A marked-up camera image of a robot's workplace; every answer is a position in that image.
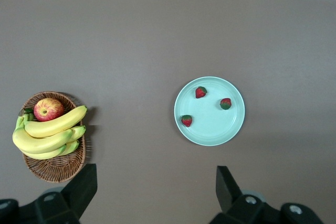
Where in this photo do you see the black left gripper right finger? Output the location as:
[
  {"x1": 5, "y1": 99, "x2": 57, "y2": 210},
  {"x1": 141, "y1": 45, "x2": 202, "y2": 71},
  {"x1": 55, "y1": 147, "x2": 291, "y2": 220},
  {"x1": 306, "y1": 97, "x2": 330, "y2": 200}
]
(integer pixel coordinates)
[{"x1": 209, "y1": 165, "x2": 325, "y2": 224}]

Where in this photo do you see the red yellow apple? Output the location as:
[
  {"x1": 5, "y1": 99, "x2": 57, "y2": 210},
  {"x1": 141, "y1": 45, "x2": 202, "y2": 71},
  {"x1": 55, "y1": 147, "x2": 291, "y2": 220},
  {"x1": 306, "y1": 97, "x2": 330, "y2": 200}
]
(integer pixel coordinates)
[{"x1": 33, "y1": 98, "x2": 65, "y2": 122}]

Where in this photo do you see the red strawberry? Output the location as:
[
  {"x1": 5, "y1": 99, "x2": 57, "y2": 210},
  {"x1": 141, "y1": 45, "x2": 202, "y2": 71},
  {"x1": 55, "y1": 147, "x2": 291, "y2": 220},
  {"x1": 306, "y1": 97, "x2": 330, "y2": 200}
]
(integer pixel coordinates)
[
  {"x1": 195, "y1": 86, "x2": 208, "y2": 100},
  {"x1": 219, "y1": 98, "x2": 232, "y2": 111},
  {"x1": 180, "y1": 114, "x2": 193, "y2": 128}
]

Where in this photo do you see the yellow banana bunch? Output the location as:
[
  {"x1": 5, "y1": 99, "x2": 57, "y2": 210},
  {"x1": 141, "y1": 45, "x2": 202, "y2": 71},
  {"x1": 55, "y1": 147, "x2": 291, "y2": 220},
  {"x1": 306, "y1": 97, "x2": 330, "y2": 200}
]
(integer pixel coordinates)
[{"x1": 12, "y1": 105, "x2": 88, "y2": 160}]

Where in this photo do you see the pale green round plate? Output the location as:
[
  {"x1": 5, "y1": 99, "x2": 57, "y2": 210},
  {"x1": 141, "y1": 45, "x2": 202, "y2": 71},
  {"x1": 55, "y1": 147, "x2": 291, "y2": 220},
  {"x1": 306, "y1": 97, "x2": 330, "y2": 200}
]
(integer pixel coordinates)
[{"x1": 174, "y1": 76, "x2": 246, "y2": 147}]

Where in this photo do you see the brown wicker basket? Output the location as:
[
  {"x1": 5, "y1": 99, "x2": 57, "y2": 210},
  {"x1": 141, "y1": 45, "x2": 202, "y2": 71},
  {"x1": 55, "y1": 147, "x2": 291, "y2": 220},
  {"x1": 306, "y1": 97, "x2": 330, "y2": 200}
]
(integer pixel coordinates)
[{"x1": 20, "y1": 91, "x2": 93, "y2": 184}]

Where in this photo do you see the brown table cover mat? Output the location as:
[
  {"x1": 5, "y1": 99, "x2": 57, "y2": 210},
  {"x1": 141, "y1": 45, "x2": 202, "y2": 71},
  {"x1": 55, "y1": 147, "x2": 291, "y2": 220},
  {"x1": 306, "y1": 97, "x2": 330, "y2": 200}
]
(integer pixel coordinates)
[{"x1": 0, "y1": 0, "x2": 336, "y2": 224}]

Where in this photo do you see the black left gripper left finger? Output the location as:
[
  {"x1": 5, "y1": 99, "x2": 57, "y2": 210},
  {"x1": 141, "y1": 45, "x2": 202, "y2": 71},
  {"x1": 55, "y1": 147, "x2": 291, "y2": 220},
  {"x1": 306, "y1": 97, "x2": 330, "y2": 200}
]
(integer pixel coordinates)
[{"x1": 0, "y1": 163, "x2": 98, "y2": 224}]

